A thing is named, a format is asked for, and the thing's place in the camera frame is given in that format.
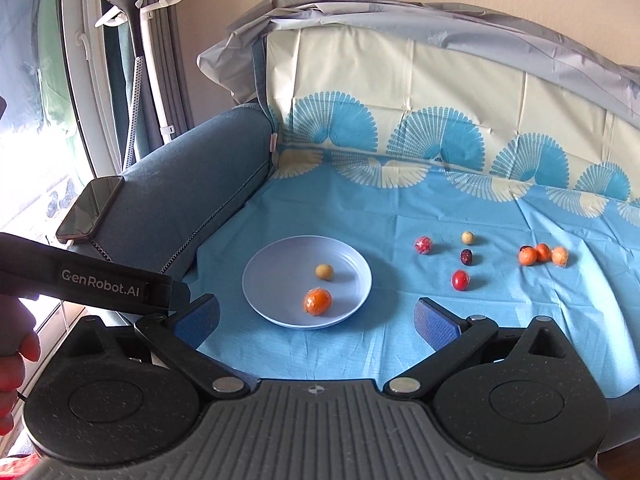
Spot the red cherry tomato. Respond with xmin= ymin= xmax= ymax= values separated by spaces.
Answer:
xmin=451 ymin=269 xmax=471 ymax=292

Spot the dark red jujube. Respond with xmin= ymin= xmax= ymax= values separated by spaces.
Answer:
xmin=460 ymin=249 xmax=473 ymax=266

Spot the orange tangerine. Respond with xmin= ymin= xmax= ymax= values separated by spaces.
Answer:
xmin=535 ymin=243 xmax=552 ymax=262
xmin=518 ymin=246 xmax=538 ymax=266

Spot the orange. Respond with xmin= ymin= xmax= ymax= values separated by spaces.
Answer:
xmin=551 ymin=246 xmax=570 ymax=268
xmin=303 ymin=287 xmax=333 ymax=316

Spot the person's left hand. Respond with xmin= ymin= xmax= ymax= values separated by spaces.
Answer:
xmin=1 ymin=295 xmax=40 ymax=436

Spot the black smartphone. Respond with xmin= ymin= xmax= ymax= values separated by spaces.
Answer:
xmin=55 ymin=176 xmax=125 ymax=244

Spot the wrapped pink lychee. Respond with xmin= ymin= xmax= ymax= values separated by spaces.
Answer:
xmin=413 ymin=236 xmax=433 ymax=255

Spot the small tan longan on cloth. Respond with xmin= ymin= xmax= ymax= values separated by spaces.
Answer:
xmin=461 ymin=231 xmax=475 ymax=245

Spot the light blue plate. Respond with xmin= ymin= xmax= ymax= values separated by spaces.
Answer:
xmin=242 ymin=235 xmax=372 ymax=330

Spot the wrapped orange in plate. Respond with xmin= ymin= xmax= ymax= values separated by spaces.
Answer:
xmin=303 ymin=287 xmax=333 ymax=316

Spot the small tan longan in plate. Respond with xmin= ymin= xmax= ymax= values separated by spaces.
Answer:
xmin=314 ymin=263 xmax=334 ymax=281

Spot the blue patterned sofa cloth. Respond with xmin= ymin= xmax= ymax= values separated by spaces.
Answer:
xmin=189 ymin=25 xmax=639 ymax=398

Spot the grey plastic cover sheet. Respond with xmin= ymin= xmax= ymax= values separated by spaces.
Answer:
xmin=196 ymin=0 xmax=639 ymax=125

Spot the white window frame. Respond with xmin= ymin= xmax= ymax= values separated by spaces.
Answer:
xmin=60 ymin=0 xmax=122 ymax=177

